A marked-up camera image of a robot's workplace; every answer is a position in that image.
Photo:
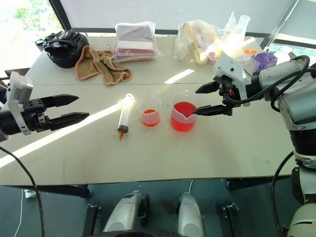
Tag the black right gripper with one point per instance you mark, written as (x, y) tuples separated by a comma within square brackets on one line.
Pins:
[(228, 86)]

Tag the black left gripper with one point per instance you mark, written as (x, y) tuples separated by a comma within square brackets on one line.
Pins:
[(34, 116)]

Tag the dark rounded robot base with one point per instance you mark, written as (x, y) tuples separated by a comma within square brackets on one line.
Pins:
[(133, 234)]

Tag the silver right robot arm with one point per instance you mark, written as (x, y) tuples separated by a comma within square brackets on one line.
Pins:
[(298, 103)]

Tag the clear syringe with orange tip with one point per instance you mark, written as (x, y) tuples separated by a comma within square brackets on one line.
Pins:
[(124, 113)]

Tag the large clear plastic beaker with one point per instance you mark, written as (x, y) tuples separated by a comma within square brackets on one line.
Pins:
[(184, 116)]

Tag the clear plastic bag of items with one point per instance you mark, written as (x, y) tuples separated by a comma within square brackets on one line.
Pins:
[(195, 40)]

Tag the brown towel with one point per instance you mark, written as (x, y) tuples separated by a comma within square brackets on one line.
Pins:
[(108, 67)]

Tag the small clear plastic beaker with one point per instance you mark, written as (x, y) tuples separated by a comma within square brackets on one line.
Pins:
[(149, 114)]

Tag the black plastic bag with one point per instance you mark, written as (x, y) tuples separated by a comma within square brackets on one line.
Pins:
[(65, 48)]

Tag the small orange plastic piece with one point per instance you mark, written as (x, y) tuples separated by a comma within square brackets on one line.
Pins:
[(249, 51)]

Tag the purple glove box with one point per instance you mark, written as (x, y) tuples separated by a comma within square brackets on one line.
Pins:
[(261, 61)]

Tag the clear conical flask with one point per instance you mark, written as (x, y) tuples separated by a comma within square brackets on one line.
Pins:
[(238, 37)]

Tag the white power strip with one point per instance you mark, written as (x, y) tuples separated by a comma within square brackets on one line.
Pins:
[(30, 194)]

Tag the plastic bag of folded cloths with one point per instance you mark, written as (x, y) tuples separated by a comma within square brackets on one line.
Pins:
[(134, 42)]

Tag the silver right robot leg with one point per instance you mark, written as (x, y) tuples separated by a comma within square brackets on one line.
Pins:
[(190, 214)]

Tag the silver robot leg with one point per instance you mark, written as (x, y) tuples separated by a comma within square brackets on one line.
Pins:
[(124, 212), (190, 214)]

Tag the silver left robot leg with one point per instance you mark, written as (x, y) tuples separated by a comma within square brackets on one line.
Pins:
[(124, 212)]

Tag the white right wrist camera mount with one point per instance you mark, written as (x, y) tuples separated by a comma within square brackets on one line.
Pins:
[(232, 67)]

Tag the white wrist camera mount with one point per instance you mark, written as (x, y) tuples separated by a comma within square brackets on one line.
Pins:
[(232, 67), (18, 86)]

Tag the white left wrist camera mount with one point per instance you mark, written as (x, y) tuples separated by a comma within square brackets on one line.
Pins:
[(18, 86)]

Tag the black table frame bar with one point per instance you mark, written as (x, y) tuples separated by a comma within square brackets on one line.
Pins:
[(61, 190), (256, 182)]

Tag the black window post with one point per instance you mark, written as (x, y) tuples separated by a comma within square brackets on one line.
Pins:
[(59, 13)]

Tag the black table foot bracket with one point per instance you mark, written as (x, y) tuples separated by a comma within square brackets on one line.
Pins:
[(230, 214), (91, 218)]

